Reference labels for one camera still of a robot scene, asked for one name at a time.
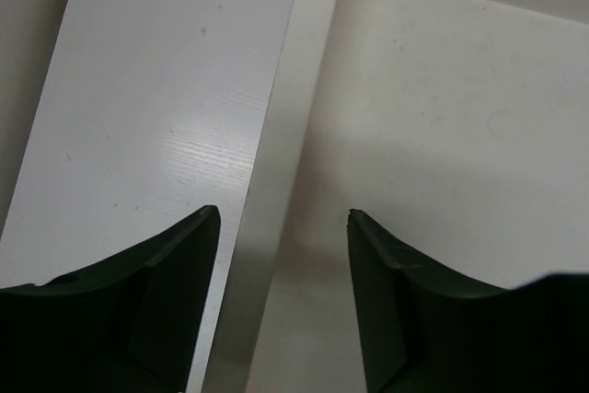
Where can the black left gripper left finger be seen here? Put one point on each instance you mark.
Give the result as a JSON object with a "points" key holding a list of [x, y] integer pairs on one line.
{"points": [[128, 323]]}

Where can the white drawer cabinet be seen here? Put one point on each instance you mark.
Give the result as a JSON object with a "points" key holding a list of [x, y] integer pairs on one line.
{"points": [[461, 126]]}

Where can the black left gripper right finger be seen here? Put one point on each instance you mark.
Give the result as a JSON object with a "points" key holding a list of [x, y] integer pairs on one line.
{"points": [[425, 327]]}

